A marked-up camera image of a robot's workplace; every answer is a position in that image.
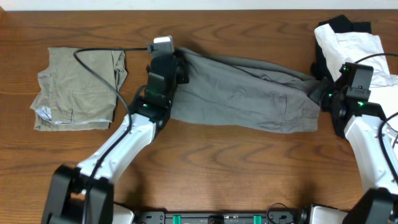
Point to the white t-shirt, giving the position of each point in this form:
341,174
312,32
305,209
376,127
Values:
339,48

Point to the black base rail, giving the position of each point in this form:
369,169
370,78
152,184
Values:
278,214

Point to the grey shorts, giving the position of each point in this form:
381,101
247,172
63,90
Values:
256,94

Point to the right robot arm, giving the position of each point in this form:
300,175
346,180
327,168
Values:
364,125

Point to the black garment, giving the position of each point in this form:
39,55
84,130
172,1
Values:
339,24

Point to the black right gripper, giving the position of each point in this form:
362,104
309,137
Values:
316,93

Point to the folded khaki shorts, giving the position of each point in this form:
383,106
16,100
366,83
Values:
71,98

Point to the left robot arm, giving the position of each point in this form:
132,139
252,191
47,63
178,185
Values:
85,193

